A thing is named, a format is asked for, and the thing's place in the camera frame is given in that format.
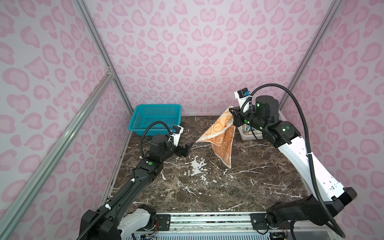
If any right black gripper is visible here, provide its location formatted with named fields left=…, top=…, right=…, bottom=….
left=227, top=104, right=268, bottom=132

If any orange bunny towel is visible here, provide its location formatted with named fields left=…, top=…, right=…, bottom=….
left=196, top=106, right=236, bottom=169

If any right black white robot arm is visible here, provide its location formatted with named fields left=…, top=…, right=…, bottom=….
left=229, top=96, right=357, bottom=228

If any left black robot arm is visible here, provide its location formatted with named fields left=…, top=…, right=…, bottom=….
left=78, top=134, right=193, bottom=240

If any white plastic basket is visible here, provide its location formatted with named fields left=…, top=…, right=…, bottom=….
left=238, top=110, right=286, bottom=141

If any teal plastic basket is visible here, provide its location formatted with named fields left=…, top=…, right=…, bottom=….
left=129, top=104, right=182, bottom=136

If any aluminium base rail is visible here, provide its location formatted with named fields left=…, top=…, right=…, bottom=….
left=80, top=211, right=346, bottom=240

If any right black corrugated cable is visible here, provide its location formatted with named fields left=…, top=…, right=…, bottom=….
left=239, top=83, right=346, bottom=239

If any right corner aluminium post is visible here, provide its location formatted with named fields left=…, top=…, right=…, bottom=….
left=287, top=0, right=344, bottom=92

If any corner aluminium post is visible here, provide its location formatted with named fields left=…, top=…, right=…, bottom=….
left=287, top=0, right=344, bottom=92
left=73, top=0, right=134, bottom=114

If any left corner aluminium post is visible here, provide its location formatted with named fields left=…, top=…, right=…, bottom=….
left=73, top=0, right=134, bottom=114

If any diagonal aluminium frame bar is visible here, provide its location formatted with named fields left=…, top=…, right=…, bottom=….
left=1, top=73, right=116, bottom=240

